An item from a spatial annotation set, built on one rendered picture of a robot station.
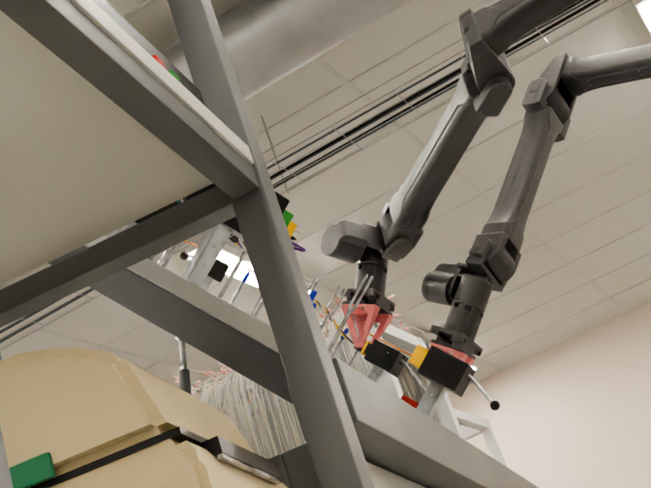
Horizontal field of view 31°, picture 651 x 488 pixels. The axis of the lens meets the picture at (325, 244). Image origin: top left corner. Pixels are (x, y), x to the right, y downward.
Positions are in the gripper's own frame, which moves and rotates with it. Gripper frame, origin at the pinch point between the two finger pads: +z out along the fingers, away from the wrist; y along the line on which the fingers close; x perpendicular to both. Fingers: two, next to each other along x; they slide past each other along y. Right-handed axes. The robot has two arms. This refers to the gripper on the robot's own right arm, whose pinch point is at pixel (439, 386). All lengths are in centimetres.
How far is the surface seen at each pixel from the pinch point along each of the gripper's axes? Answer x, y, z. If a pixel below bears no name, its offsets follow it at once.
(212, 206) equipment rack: 14, 98, 2
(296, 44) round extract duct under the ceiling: -161, -149, -120
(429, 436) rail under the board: 26, 60, 12
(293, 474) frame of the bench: 27, 89, 22
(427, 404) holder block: 13.0, 32.7, 6.5
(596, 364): -206, -791, -149
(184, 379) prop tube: -53, -5, 13
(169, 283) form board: 7, 91, 9
